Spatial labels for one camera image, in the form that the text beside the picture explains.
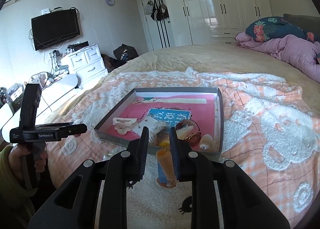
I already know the brown amber bangle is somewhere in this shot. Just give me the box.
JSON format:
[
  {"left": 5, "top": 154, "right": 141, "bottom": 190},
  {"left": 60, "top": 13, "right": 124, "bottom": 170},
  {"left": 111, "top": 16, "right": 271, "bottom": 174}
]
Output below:
[{"left": 175, "top": 120, "right": 202, "bottom": 147}]

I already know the clear plastic jewelry bag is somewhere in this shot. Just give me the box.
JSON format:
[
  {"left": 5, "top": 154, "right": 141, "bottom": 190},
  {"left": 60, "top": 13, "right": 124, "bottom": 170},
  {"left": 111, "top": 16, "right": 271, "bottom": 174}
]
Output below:
[{"left": 133, "top": 116, "right": 168, "bottom": 146}]

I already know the orange spiral hair tie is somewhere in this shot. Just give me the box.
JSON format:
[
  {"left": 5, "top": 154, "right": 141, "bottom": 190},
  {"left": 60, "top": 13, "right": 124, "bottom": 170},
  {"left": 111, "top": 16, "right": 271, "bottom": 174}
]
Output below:
[{"left": 155, "top": 148, "right": 179, "bottom": 188}]

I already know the clear round hair clip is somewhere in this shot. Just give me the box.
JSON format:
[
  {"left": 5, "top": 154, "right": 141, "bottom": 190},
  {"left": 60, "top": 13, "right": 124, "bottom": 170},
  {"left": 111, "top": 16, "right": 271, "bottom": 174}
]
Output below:
[{"left": 200, "top": 134, "right": 213, "bottom": 151}]

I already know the beige hair claw clip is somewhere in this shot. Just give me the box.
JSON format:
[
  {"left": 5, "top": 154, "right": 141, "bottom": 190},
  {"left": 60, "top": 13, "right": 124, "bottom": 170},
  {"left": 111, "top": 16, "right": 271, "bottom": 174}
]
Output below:
[{"left": 113, "top": 117, "right": 137, "bottom": 135}]

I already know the green sleeve forearm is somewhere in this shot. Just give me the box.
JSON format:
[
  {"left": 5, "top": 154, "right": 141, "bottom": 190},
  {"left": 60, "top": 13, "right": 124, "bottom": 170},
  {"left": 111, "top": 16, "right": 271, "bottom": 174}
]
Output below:
[{"left": 1, "top": 146, "right": 37, "bottom": 224}]

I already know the left hand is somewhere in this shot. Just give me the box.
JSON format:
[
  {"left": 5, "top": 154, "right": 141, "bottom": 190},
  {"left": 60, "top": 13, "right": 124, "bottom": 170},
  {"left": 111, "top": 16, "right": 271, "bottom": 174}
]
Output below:
[{"left": 8, "top": 144, "right": 48, "bottom": 180}]

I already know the pink book blue label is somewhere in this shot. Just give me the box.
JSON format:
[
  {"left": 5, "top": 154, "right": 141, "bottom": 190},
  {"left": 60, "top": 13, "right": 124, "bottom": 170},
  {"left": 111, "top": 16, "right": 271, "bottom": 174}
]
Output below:
[{"left": 115, "top": 94, "right": 215, "bottom": 136}]

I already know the white curved vanity table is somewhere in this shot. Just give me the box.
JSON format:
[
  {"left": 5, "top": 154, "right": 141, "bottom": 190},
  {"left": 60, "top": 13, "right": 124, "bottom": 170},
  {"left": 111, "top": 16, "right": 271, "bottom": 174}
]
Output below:
[{"left": 1, "top": 74, "right": 78, "bottom": 142}]

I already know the grey shallow cardboard tray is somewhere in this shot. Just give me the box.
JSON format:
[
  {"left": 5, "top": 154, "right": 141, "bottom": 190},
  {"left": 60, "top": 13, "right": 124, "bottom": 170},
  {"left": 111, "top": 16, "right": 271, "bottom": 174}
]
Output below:
[{"left": 95, "top": 87, "right": 224, "bottom": 161}]

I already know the black hair scrunchie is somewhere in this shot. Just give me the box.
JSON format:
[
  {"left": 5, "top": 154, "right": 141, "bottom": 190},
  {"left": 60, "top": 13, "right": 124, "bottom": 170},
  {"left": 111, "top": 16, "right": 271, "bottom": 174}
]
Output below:
[{"left": 178, "top": 196, "right": 193, "bottom": 214}]

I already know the white drawer dresser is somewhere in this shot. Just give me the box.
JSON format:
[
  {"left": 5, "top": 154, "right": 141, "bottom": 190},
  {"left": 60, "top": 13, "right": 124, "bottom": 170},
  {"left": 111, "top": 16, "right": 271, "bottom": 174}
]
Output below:
[{"left": 61, "top": 44, "right": 108, "bottom": 89}]

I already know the black bag on floor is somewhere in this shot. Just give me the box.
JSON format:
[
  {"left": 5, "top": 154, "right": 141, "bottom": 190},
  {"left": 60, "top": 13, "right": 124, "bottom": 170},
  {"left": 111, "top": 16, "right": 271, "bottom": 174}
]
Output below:
[{"left": 113, "top": 44, "right": 139, "bottom": 62}]

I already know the beige bed cover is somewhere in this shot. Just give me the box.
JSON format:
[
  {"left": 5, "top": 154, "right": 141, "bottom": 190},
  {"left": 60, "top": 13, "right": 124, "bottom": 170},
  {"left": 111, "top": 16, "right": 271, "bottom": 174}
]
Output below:
[{"left": 47, "top": 45, "right": 319, "bottom": 129}]

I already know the white door with bags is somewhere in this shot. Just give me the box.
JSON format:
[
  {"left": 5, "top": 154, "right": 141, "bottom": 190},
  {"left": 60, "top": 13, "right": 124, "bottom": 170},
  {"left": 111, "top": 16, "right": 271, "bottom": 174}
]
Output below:
[{"left": 137, "top": 0, "right": 175, "bottom": 51}]

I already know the white glossy wardrobe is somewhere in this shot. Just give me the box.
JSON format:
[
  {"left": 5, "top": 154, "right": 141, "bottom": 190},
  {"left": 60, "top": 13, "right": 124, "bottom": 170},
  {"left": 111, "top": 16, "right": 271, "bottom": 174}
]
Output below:
[{"left": 120, "top": 0, "right": 273, "bottom": 47}]

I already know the blue floral pillow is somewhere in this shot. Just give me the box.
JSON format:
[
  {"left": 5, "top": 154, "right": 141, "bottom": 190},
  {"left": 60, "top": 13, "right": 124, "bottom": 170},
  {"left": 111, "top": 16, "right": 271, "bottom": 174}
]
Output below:
[{"left": 244, "top": 16, "right": 312, "bottom": 42}]

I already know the pink quilt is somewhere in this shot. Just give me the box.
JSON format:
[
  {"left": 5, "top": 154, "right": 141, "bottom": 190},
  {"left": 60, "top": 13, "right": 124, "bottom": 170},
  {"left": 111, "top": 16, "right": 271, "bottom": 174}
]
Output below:
[{"left": 234, "top": 32, "right": 319, "bottom": 82}]

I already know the black wall television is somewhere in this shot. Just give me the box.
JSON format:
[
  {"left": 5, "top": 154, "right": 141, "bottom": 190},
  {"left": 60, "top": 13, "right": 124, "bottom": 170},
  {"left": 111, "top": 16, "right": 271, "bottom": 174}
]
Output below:
[{"left": 31, "top": 7, "right": 80, "bottom": 51}]

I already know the round wall clock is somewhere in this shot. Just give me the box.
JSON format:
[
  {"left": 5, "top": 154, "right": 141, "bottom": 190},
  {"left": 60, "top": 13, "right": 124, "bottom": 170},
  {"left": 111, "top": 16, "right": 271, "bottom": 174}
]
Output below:
[{"left": 105, "top": 0, "right": 115, "bottom": 6}]

